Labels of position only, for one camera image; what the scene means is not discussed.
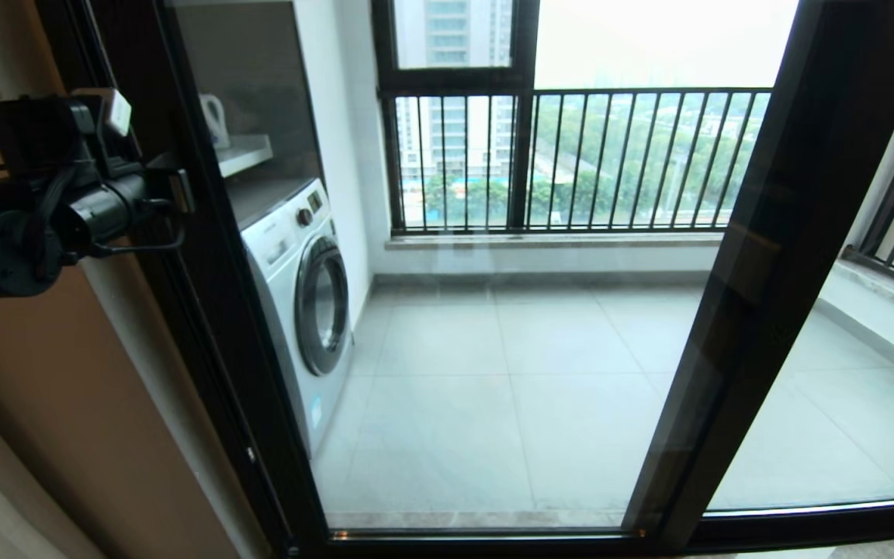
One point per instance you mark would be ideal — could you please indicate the black window frame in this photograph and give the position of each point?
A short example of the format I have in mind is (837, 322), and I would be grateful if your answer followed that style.
(455, 78)

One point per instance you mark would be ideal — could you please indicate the white stone shelf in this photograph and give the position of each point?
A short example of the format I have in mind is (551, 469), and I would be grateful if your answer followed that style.
(244, 155)

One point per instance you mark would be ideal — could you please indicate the grey stone balcony sill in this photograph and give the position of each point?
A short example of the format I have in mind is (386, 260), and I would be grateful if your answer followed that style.
(556, 241)

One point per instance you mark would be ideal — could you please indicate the white detergent bottle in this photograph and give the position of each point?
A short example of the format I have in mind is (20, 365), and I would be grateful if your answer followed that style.
(216, 120)

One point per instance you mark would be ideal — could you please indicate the black framed sliding glass door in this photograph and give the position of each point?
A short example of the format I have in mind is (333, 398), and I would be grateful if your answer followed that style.
(214, 310)

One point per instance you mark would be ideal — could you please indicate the grey stone window sill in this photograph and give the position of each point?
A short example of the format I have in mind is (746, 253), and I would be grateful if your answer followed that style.
(881, 299)

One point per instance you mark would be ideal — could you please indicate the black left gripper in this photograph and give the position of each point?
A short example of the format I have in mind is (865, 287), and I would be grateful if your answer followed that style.
(105, 206)

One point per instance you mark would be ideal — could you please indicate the white front-load washing machine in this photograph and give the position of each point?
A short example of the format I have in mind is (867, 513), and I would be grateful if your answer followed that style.
(299, 310)

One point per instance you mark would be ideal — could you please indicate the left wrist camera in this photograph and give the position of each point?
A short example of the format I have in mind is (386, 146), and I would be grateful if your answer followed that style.
(51, 132)

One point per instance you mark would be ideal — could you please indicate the black balcony railing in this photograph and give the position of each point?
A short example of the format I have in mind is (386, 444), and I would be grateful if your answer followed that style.
(610, 92)

